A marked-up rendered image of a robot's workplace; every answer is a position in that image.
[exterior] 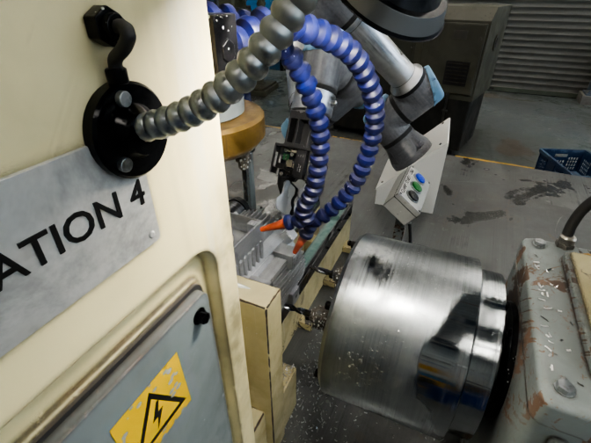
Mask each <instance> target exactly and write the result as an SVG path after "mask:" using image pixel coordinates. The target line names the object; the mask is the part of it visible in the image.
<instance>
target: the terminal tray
mask: <svg viewBox="0 0 591 443"><path fill-rule="evenodd" d="M251 221H255V223H253V224H251V223H250V222H251ZM230 222H231V230H232V238H233V246H234V255H235V263H236V271H237V275H239V276H242V277H244V275H245V276H248V271H250V272H251V271H252V266H254V267H256V262H258V263H259V262H260V260H259V258H264V245H263V241H264V237H263V232H261V231H260V227H263V221H261V220H257V219H254V218H251V217H247V216H243V215H241V214H234V213H231V212H230Z"/></svg>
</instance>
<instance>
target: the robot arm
mask: <svg viewBox="0 0 591 443"><path fill-rule="evenodd" d="M311 14H312V15H314V16H315V17H316V18H317V19H318V18H322V19H325V20H327V21H328V22H329V24H330V25H331V24H333V25H337V26H339V27H340V29H341V30H342V31H344V32H347V33H350V34H351V35H352V37H353V39H354V40H357V41H359V42H360V43H361V47H362V49H363V50H365V51H366V52H367V53H368V55H369V60H370V61H371V62H372V63H373V64H374V66H375V70H376V71H377V72H378V73H379V74H380V75H381V76H382V77H383V78H384V79H385V80H386V81H387V82H388V83H389V84H390V92H391V94H390V95H388V94H386V93H385V94H383V95H382V97H383V99H384V102H385V105H384V107H383V109H384V111H385V118H384V120H383V122H384V130H383V131H382V132H381V134H382V141H381V142H380V143H381V145H382V146H383V147H384V149H385V150H386V152H387V154H388V157H389V159H390V163H391V166H392V167H393V169H394V170H395V171H401V170H403V169H405V168H407V167H408V166H410V165H412V164H413V163H415V162H416V161H418V160H419V159H420V158H421V157H422V156H424V155H425V154H426V153H427V152H428V151H429V149H430V148H431V146H432V143H431V142H430V141H429V140H428V139H427V138H426V136H424V135H422V134H420V133H419V132H417V131H416V130H414V129H413V127H412V126H411V125H410V123H411V122H413V121H414V120H416V119H417V118H418V117H419V116H420V115H422V114H423V113H425V112H426V111H427V110H429V109H430V108H432V107H433V106H435V105H436V104H437V103H438V102H440V101H441V100H442V99H443V97H444V92H443V90H442V88H441V86H440V84H439V82H438V80H437V78H436V77H435V75H434V72H433V71H432V70H431V68H430V67H429V65H427V66H424V67H422V66H421V65H420V64H418V63H414V64H412V63H411V62H410V61H409V59H408V58H407V57H406V56H405V55H404V54H403V52H402V51H401V50H400V49H399V48H398V46H397V45H396V44H395V43H394V42H393V41H392V40H391V39H390V37H389V36H388V35H385V34H383V33H380V32H378V31H377V30H375V29H373V28H372V27H370V26H369V25H367V24H365V23H364V22H362V21H361V20H360V19H358V18H357V17H356V16H355V15H354V14H353V13H352V12H351V11H350V10H349V9H348V8H347V7H346V6H345V5H344V4H343V3H342V2H341V0H317V6H316V9H315V10H314V11H313V12H312V13H311ZM294 47H299V48H301V49H302V51H303V61H307V62H308V63H309V64H310V66H311V71H310V74H311V75H313V76H314V77H315V78H316V79H317V86H316V89H319V90H321V92H322V94H323V98H322V99H321V102H322V103H324V104H325V106H326V108H327V109H326V113H325V116H327V117H328V120H329V121H330V123H329V126H328V127H327V129H328V128H329V127H330V126H331V125H332V124H334V123H335V122H336V121H338V120H339V119H340V118H341V117H343V116H344V115H345V114H346V113H348V112H349V111H350V110H351V109H352V108H355V109H364V101H363V100H362V98H361V91H360V90H359V89H358V85H357V82H356V81H355V80H354V77H353V73H352V72H350V71H349V69H348V68H347V66H346V65H345V64H343V62H342V61H341V60H340V59H338V58H336V57H334V56H333V55H332V53H329V54H328V53H326V52H325V51H324V50H322V48H315V47H313V46H311V45H310V44H309V45H304V44H303V43H301V42H299V41H294ZM289 71H290V70H286V74H287V82H288V99H289V108H290V116H289V117H288V118H286V120H285V121H284V122H283V123H282V125H281V132H282V135H283V137H284V138H285V142H284V143H278V142H276V143H275V145H274V153H273V157H272V162H271V166H270V172H273V173H276V171H277V168H279V172H278V181H277V182H278V188H279V192H280V196H278V197H277V199H276V201H275V207H276V209H278V210H279V211H280V212H281V216H282V218H283V217H284V215H286V214H291V215H293V212H294V213H295V209H296V205H297V204H296V203H295V204H294V201H295V198H296V196H297V194H298V188H297V187H296V186H295V185H294V184H293V183H292V182H296V181H297V180H298V179H301V180H303V181H305V183H306V184H307V180H306V179H307V177H308V174H310V173H309V171H308V169H309V166H310V164H311V162H310V154H311V153H312V152H311V150H310V145H311V143H312V140H311V139H310V132H311V131H312V130H310V128H309V120H310V119H309V118H307V116H306V113H305V110H306V108H307V106H304V105H303V104H302V100H301V97H302V94H299V93H298V92H297V91H296V82H293V81H292V80H291V79H290V76H289ZM276 152H278V156H277V160H276V165H275V167H274V166H273V165H274V158H275V153H276ZM280 155H282V156H281V162H280V163H279V158H280ZM306 184H305V185H304V187H305V186H306ZM304 187H303V188H302V189H300V191H299V194H298V198H300V197H301V195H302V193H303V191H304ZM298 200H299V199H298ZM296 202H297V201H296Z"/></svg>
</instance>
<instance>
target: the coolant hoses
mask: <svg viewBox="0 0 591 443"><path fill-rule="evenodd" d="M207 9H208V24H209V32H210V40H211V48H212V56H213V64H214V72H215V74H217V73H218V72H220V71H223V70H225V68H226V65H227V63H228V62H231V61H232V60H236V59H237V53H238V51H239V50H240V49H241V48H243V47H248V40H249V38H250V36H251V35H252V34H253V33H255V32H259V24H260V21H261V19H262V18H263V17H265V16H267V15H269V14H271V7H270V9H269V10H268V9H267V7H264V6H258V7H256V8H255V9H254V10H252V12H249V11H248V10H242V9H241V10H238V11H236V9H235V8H234V7H233V5H231V4H220V5H219V7H217V5H216V4H214V3H213V2H210V1H208V0H207ZM294 41H299V42H301V43H303V44H304V45H309V44H310V45H311V46H313V47H315V48H322V50H324V51H325V52H326V53H328V54H329V53H332V55H333V56H334V57H336V58H338V59H340V60H341V61H342V62H343V64H345V65H346V66H347V68H348V69H349V71H350V72H352V73H353V77H354V80H355V81H356V82H357V85H358V89H359V90H360V91H361V98H362V100H363V101H364V110H365V111H366V112H365V120H366V123H365V127H364V128H365V130H366V132H365V133H364V135H363V137H362V139H363V140H364V142H363V143H362V144H361V147H360V150H361V153H359V155H358V156H357V161H358V163H356V164H355V165H354V167H353V169H354V171H353V172H351V174H350V175H349V180H348V181H347V182H346V183H345V184H344V187H345V188H341V189H340V190H339V191H338V195H335V196H333V197H332V202H327V203H326V204H325V208H319V209H318V211H317V212H316V213H313V207H314V205H315V204H316V203H317V201H318V196H319V195H320V194H321V193H322V191H323V187H322V185H323V184H324V183H325V174H326V172H327V167H326V164H327V163H328V162H329V156H328V154H326V153H327V152H328V151H329V150H330V143H329V142H328V140H329V139H330V137H331V134H330V131H329V129H327V127H328V126H329V123H330V121H329V120H328V117H327V116H325V113H326V109H327V108H326V106H325V104H324V103H322V102H321V99H322V98H323V94H322V92H321V90H319V89H316V86H317V79H316V78H315V77H314V76H313V75H311V74H310V71H311V66H310V64H309V63H308V62H307V61H303V51H302V49H301V48H299V47H294ZM280 60H281V64H282V66H283V67H284V69H286V70H290V71H289V76H290V79H291V80H292V81H293V82H296V85H295V88H296V91H297V92H298V93H299V94H302V97H301V100H302V104H303V105H304V106H307V108H306V110H305V113H306V116H307V118H309V119H310V120H309V128H310V130H312V131H311V132H310V139H311V140H312V143H311V145H310V150H311V152H312V153H311V154H310V162H311V164H310V166H309V169H308V171H309V173H310V174H308V177H307V179H306V180H307V184H306V186H305V187H304V191H303V193H302V195H301V197H300V198H299V200H298V201H297V202H296V204H297V205H296V208H295V214H294V215H291V214H286V215H284V217H283V218H282V219H281V220H278V221H275V222H272V223H270V224H267V225H266V226H263V227H260V231H261V232H264V231H270V230H277V229H287V230H292V229H294V227H297V228H299V235H300V236H299V237H298V240H297V242H296V244H295V248H294V249H293V253H294V254H296V253H297V252H298V251H299V250H300V249H301V248H302V247H303V245H304V244H305V243H306V242H307V240H310V239H311V238H312V237H313V235H314V232H315V231H316V230H317V228H318V227H320V226H321V224H322V222H324V223H328V222H329V221H330V220H331V217H335V216H337V215H338V214H339V210H343V209H345V207H346V206H347V202H352V201H353V199H354V195H355V194H358V193H359V192H360V190H361V185H364V184H365V183H366V180H367V179H366V176H368V175H369V174H370V172H371V168H370V166H371V165H373V164H374V163H375V160H376V158H375V157H374V155H376V154H377V153H378V151H379V146H378V145H377V144H379V143H380V142H381V141H382V134H381V132H382V131H383V130H384V122H383V120H384V118H385V111H384V109H383V107H384V105H385V102H384V99H383V97H382V95H383V89H382V87H381V85H380V84H379V82H380V79H379V76H378V75H377V73H376V72H375V66H374V64H373V63H372V62H371V61H370V60H369V55H368V53H367V52H366V51H365V50H363V49H362V47H361V43H360V42H359V41H357V40H354V39H353V37H352V35H351V34H350V33H347V32H344V31H342V30H341V29H340V27H339V26H337V25H333V24H331V25H330V24H329V22H328V21H327V20H325V19H322V18H318V19H317V18H316V17H315V16H314V15H312V14H309V15H306V16H305V23H304V26H303V28H302V29H301V30H300V31H299V32H296V33H294V40H293V42H292V45H291V46H290V47H288V48H287V49H284V50H281V58H280Z"/></svg>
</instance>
